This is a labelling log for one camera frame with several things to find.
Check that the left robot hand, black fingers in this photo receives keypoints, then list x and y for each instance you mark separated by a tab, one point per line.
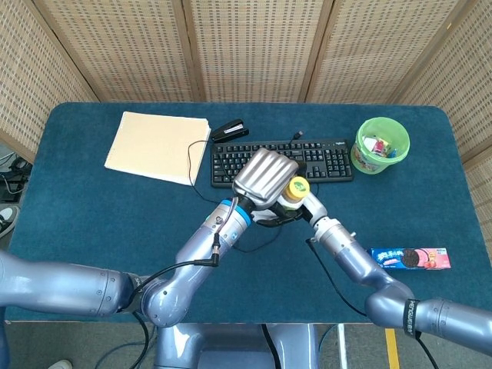
265	177

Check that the right robot hand, black fingers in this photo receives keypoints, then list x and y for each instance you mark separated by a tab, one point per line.
315	209

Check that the small yellow-capped bottle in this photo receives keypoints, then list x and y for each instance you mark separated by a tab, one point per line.
299	187

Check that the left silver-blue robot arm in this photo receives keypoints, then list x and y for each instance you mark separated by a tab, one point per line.
184	269

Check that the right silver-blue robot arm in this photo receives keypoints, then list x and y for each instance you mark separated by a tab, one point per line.
353	257

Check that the black computer keyboard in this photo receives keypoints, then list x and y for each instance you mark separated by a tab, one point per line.
326	161

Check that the black stapler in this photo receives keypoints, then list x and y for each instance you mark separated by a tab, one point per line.
230	130

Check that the green plastic bucket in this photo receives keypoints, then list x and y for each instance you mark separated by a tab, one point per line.
365	161

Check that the white small wrapper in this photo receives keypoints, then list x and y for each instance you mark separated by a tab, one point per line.
368	142

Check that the red candy wrapper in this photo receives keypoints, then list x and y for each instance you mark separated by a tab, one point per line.
380	147

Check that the blue small item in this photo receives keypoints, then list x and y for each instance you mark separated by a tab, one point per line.
394	153

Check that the blue pink cookie package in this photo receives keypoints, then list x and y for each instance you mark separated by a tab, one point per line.
419	258

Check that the cream paper folder stack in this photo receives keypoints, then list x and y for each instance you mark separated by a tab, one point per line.
153	146

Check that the woven folding screen panel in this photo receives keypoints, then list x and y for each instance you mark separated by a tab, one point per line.
123	50
376	50
465	88
482	192
34	84
253	50

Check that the white pole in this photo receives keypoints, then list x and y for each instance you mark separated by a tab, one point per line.
342	346

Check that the yellow floor tape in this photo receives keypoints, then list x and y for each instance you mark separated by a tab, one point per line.
391	348

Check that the silver-blue robot torso base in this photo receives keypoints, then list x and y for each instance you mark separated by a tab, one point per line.
230	346

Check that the dark blue table mat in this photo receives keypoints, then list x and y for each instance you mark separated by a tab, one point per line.
96	215

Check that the grey sneaker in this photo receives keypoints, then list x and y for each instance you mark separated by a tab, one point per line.
8	217

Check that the white shoe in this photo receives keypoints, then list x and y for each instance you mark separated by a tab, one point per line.
59	364

